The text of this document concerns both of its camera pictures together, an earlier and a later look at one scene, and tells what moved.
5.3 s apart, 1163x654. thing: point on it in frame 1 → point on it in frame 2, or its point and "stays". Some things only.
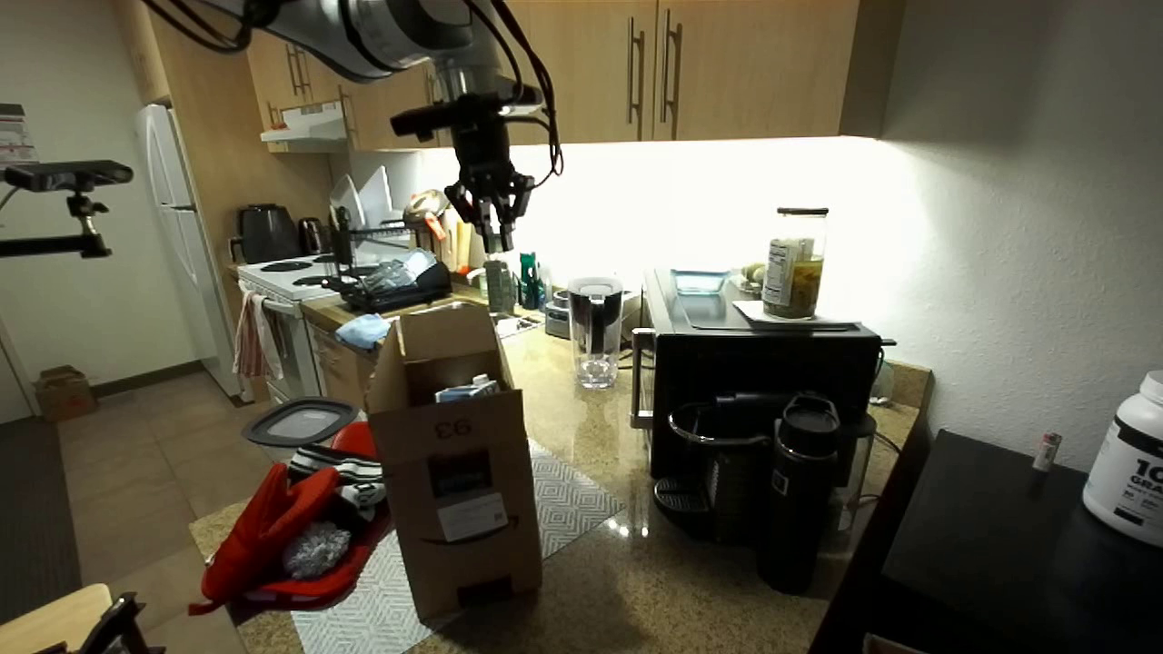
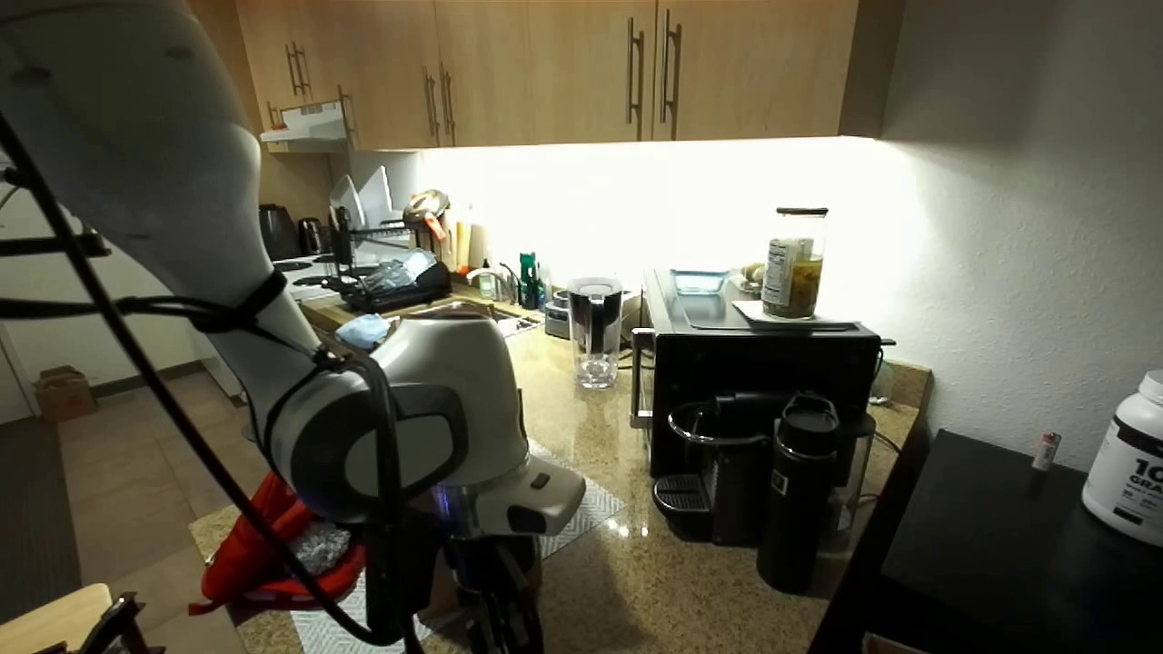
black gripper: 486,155 → 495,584
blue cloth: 365,329 stays
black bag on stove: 395,280 stays
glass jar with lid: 793,261 stays
